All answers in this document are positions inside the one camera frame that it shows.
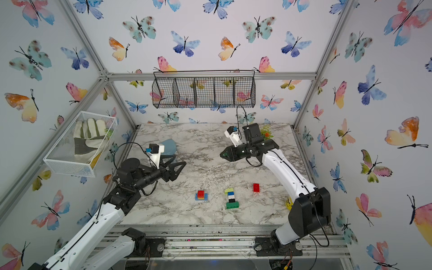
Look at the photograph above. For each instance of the work glove white grey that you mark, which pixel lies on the work glove white grey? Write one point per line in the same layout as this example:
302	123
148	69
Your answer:
89	139

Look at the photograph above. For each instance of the blue long lego brick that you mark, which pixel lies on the blue long lego brick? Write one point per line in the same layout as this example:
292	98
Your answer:
201	198

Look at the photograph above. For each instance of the yellow cup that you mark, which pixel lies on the yellow cup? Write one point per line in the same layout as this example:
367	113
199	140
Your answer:
289	204

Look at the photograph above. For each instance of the white pot with flowers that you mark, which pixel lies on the white pot with flowers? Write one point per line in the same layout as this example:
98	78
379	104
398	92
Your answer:
266	132

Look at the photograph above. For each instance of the light blue dustpan scoop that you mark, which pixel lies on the light blue dustpan scoop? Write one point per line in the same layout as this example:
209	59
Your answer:
170	147

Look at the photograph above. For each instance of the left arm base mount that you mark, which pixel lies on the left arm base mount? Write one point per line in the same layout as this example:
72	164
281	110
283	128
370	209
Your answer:
143	246

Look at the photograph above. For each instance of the white wire wall basket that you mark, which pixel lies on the white wire wall basket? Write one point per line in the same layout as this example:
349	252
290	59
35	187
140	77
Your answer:
60	158

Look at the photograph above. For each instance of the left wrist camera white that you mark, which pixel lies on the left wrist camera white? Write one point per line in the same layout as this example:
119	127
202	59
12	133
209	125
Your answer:
154	152

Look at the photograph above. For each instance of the green long lego brick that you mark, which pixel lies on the green long lego brick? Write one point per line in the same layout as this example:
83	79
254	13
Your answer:
232	205

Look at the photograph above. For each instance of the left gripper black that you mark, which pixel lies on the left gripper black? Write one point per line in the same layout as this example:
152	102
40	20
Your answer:
170	175

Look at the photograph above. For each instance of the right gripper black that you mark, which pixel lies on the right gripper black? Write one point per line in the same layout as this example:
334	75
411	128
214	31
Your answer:
233	156

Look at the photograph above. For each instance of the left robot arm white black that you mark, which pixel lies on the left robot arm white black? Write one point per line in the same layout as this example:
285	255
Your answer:
132	177

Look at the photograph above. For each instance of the lime green lego brick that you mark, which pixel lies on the lime green lego brick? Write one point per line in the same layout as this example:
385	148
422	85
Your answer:
227	191

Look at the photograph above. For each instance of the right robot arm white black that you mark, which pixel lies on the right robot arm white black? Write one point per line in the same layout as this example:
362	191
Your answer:
311	210

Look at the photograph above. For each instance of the black wire wall basket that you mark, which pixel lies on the black wire wall basket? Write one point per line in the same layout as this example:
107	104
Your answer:
212	89

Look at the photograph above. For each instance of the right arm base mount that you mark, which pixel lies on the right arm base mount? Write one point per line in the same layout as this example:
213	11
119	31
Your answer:
270	246

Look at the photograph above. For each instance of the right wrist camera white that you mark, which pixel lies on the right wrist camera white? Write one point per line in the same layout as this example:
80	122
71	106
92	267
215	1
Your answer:
233	134

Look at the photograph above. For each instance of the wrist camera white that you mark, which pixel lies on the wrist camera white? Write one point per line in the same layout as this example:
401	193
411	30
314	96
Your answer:
154	152
233	134

